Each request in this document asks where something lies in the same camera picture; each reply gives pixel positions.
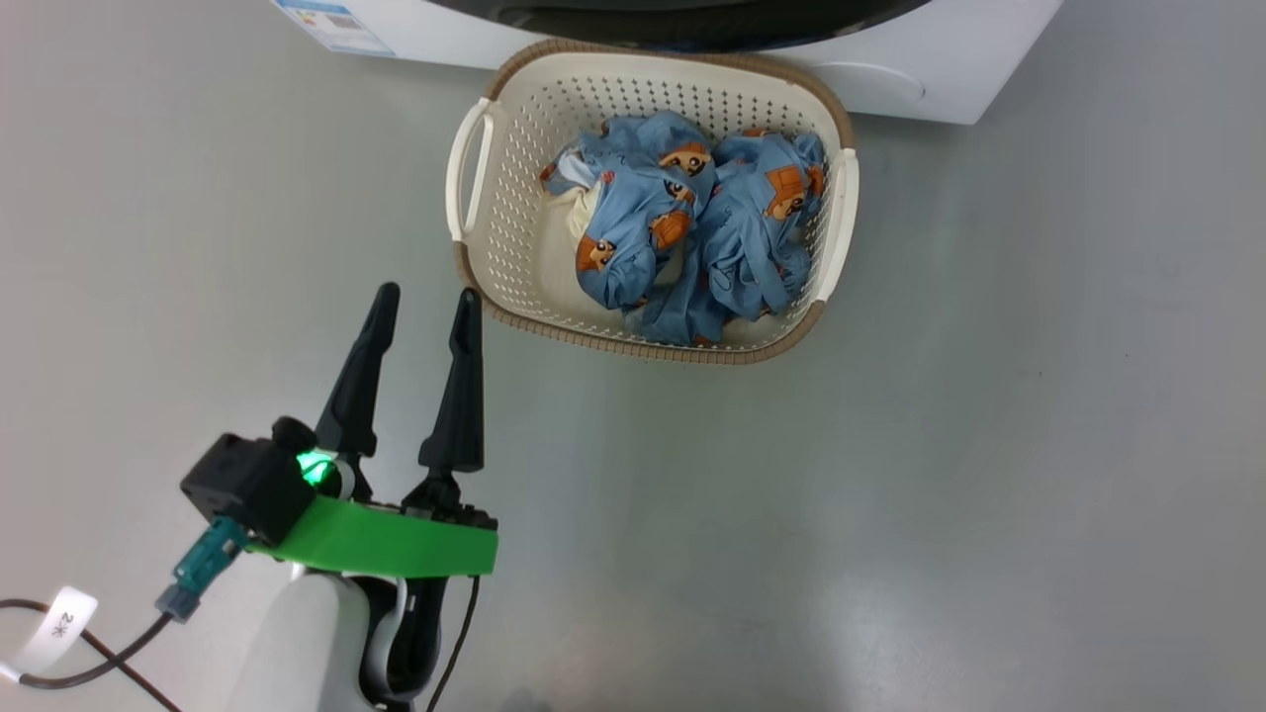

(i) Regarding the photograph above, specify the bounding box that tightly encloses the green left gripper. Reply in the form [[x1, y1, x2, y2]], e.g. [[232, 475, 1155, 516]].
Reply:
[[247, 282, 498, 579]]

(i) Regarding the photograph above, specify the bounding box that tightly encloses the blue cartoon print garment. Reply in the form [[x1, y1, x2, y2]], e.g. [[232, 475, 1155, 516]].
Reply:
[[623, 129, 828, 347], [539, 111, 718, 312]]

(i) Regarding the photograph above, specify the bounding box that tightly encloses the black round washing machine door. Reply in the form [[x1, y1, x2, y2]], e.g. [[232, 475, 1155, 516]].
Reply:
[[425, 0, 933, 53]]

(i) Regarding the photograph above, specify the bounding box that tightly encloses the cream perforated laundry basket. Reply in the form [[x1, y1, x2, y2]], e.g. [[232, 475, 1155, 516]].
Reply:
[[445, 38, 859, 365]]

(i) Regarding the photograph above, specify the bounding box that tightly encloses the white washing machine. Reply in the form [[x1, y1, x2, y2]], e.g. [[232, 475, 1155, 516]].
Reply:
[[272, 0, 1064, 126]]

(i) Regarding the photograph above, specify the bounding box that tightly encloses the blue energy label sticker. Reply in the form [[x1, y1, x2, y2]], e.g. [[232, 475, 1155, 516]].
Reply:
[[275, 0, 395, 56]]

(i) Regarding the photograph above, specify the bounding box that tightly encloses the round white drain filter cover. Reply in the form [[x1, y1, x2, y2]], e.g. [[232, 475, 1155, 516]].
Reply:
[[809, 61, 927, 116]]

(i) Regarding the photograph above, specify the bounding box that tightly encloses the cable with teal connector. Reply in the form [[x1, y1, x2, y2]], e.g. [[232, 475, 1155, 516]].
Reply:
[[0, 516, 248, 712]]

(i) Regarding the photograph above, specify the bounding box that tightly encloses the white cable label tag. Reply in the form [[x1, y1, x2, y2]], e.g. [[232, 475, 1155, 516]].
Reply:
[[0, 586, 98, 683]]

